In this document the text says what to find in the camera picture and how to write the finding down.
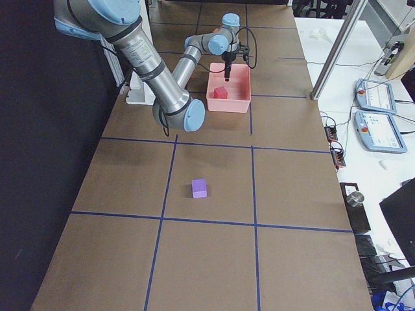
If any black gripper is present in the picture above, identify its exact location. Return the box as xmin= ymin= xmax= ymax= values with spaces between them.
xmin=222 ymin=43 xmax=250 ymax=82

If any red foam block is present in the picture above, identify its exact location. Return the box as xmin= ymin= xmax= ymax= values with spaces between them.
xmin=213 ymin=86 xmax=228 ymax=99

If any purple foam block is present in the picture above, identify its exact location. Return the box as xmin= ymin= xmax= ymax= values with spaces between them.
xmin=191 ymin=179 xmax=208 ymax=198

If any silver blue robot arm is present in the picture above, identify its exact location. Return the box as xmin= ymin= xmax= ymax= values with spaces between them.
xmin=53 ymin=1 xmax=248 ymax=132

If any pink plastic bin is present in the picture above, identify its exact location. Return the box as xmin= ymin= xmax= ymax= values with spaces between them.
xmin=206 ymin=63 xmax=251 ymax=113

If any black orange power strip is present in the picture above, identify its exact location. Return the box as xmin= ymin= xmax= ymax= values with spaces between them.
xmin=324 ymin=125 xmax=338 ymax=142
xmin=330 ymin=146 xmax=346 ymax=169

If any upper teach pendant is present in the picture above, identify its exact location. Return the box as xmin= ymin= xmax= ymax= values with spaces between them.
xmin=355 ymin=78 xmax=397 ymax=114

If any teach pendant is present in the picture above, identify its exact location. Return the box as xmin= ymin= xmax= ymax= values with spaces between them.
xmin=354 ymin=110 xmax=407 ymax=154
xmin=355 ymin=78 xmax=397 ymax=114

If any lower teach pendant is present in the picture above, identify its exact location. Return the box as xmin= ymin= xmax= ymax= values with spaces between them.
xmin=354 ymin=110 xmax=407 ymax=154

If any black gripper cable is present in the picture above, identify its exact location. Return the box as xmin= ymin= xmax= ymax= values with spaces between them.
xmin=236 ymin=27 xmax=257 ymax=69

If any aluminium frame post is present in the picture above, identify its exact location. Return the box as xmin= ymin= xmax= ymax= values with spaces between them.
xmin=310 ymin=0 xmax=368 ymax=101

